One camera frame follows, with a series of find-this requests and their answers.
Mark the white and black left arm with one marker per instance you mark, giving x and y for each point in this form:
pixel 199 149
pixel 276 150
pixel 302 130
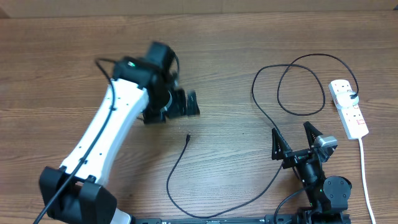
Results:
pixel 145 86

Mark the white charger plug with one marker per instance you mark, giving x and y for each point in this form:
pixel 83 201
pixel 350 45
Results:
pixel 344 100

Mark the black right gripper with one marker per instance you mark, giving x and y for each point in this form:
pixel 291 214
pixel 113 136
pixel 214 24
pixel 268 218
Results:
pixel 279 150

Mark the white power strip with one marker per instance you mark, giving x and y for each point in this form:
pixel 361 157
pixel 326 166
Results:
pixel 351 118

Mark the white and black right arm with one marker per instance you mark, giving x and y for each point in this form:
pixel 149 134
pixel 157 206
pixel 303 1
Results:
pixel 327 196

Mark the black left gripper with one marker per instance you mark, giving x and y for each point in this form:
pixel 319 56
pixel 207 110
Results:
pixel 178 109

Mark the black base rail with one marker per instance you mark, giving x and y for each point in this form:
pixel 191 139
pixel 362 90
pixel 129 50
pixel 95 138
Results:
pixel 242 220

